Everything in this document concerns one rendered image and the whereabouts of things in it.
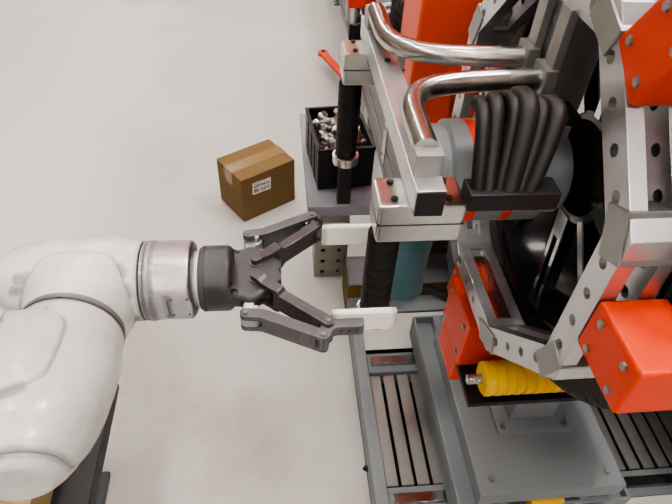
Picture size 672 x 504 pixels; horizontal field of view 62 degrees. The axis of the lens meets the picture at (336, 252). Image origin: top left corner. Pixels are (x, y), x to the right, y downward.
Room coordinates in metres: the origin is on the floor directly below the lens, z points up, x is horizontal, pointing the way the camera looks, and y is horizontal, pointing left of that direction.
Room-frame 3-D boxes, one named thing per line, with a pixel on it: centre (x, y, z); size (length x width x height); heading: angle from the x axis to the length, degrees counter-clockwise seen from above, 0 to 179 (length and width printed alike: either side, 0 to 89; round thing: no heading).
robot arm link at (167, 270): (0.42, 0.18, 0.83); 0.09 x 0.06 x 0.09; 8
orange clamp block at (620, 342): (0.34, -0.31, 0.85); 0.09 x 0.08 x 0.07; 8
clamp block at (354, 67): (0.80, -0.04, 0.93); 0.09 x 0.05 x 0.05; 98
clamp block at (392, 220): (0.46, -0.08, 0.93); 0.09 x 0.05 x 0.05; 98
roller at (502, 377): (0.55, -0.38, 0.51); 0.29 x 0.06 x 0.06; 98
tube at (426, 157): (0.54, -0.15, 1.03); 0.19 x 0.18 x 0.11; 98
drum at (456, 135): (0.65, -0.19, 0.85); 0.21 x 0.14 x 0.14; 98
